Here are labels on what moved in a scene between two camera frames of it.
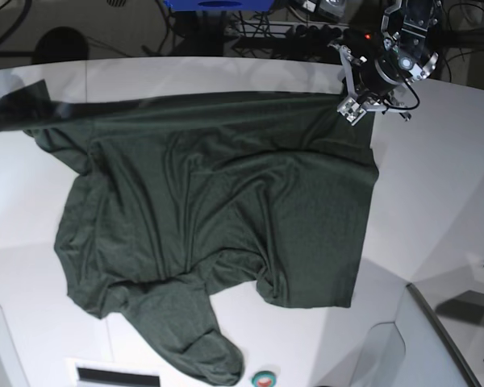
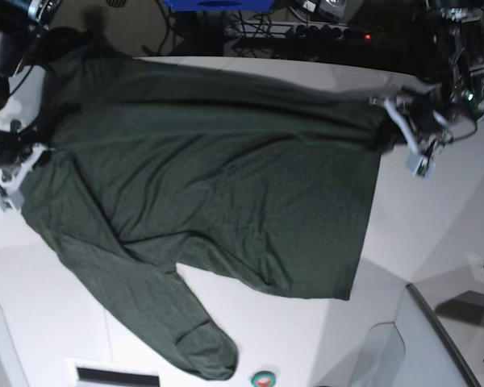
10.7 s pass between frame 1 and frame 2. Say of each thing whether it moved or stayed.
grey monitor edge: stayed
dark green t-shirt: moved
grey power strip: stayed
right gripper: moved
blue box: stayed
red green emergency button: stayed
